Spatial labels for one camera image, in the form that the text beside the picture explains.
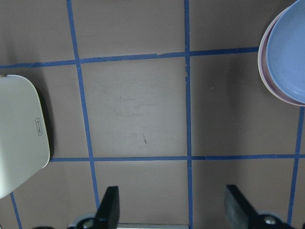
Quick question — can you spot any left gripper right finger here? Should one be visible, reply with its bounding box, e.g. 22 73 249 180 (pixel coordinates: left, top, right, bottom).
224 185 262 229

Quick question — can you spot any pink plate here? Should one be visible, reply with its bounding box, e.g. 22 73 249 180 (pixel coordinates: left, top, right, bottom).
257 7 305 107

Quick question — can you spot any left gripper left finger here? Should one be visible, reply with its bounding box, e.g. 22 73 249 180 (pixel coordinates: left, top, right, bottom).
95 186 119 229

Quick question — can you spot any blue plate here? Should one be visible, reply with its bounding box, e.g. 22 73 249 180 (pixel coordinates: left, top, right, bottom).
266 0 305 103

